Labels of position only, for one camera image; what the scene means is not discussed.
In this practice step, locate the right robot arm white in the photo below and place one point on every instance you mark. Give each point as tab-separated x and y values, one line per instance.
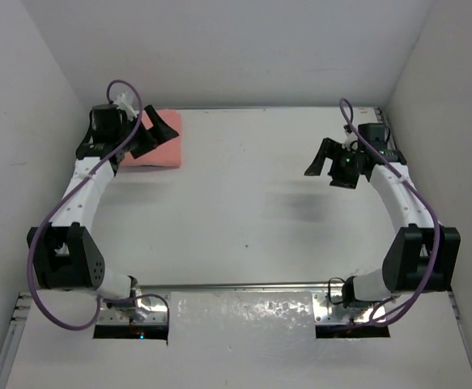
422	251

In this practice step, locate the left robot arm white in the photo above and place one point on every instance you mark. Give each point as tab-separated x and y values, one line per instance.
66	257

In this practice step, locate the aluminium table frame rail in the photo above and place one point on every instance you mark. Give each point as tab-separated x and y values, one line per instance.
239	216

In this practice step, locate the white foam front panel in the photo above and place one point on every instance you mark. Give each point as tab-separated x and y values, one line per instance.
248	340

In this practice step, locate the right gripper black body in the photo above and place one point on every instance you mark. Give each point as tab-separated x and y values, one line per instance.
344	165

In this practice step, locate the pink t-shirt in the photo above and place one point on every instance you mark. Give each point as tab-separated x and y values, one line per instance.
168	155

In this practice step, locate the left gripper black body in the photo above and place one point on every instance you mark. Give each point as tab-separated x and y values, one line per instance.
143	143

